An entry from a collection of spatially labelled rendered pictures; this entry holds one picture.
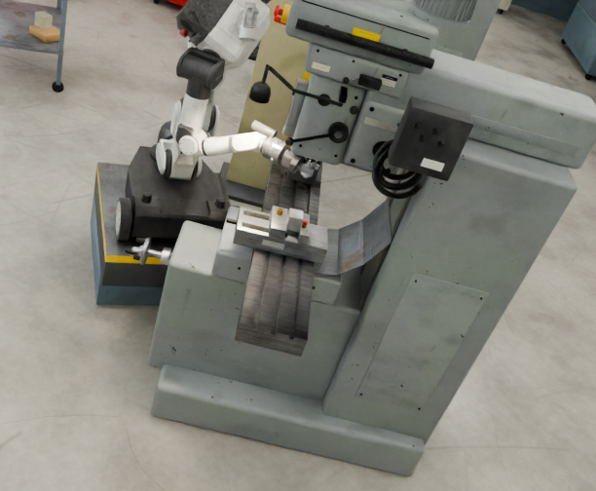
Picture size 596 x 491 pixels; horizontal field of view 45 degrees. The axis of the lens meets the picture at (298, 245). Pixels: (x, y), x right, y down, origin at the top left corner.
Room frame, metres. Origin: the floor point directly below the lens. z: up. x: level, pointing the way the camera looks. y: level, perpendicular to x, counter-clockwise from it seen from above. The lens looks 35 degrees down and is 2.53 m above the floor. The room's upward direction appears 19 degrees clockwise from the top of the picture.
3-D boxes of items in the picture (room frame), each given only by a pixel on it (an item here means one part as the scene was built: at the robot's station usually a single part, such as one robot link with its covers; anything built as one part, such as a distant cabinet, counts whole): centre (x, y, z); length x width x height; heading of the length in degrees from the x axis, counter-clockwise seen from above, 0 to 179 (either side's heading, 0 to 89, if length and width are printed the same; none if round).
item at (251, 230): (2.25, 0.07, 1.00); 0.35 x 0.15 x 0.11; 100
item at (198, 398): (2.40, -0.19, 0.10); 1.20 x 0.60 x 0.20; 97
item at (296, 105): (2.36, 0.17, 1.45); 0.04 x 0.04 x 0.21; 7
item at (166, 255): (2.31, 0.55, 0.65); 0.16 x 0.12 x 0.12; 97
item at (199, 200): (3.00, 0.68, 0.59); 0.64 x 0.52 x 0.33; 27
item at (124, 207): (2.66, 0.81, 0.50); 0.20 x 0.05 x 0.20; 27
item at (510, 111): (2.43, -0.44, 1.66); 0.80 x 0.23 x 0.20; 97
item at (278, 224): (2.25, 0.10, 1.04); 0.15 x 0.06 x 0.04; 10
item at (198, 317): (2.37, 0.08, 0.45); 0.81 x 0.32 x 0.60; 97
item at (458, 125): (2.08, -0.28, 1.62); 0.20 x 0.09 x 0.21; 97
